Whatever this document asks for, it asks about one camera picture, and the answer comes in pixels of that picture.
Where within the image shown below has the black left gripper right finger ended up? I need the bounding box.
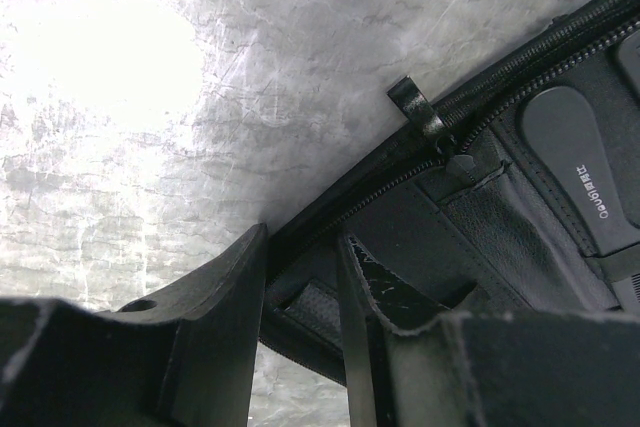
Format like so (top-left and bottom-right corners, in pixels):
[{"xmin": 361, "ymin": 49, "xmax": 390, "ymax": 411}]
[{"xmin": 337, "ymin": 233, "xmax": 639, "ymax": 426}]

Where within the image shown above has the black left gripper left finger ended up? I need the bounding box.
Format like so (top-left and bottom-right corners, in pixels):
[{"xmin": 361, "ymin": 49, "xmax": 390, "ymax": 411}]
[{"xmin": 1, "ymin": 224, "xmax": 268, "ymax": 426}]

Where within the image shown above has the black zipper tool case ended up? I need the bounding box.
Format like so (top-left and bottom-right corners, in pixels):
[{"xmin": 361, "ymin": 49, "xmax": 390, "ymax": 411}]
[{"xmin": 259, "ymin": 0, "xmax": 639, "ymax": 382}]

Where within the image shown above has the black handled razor comb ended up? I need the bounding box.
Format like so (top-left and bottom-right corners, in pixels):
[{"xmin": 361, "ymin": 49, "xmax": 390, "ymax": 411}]
[{"xmin": 520, "ymin": 86, "xmax": 639, "ymax": 256}]

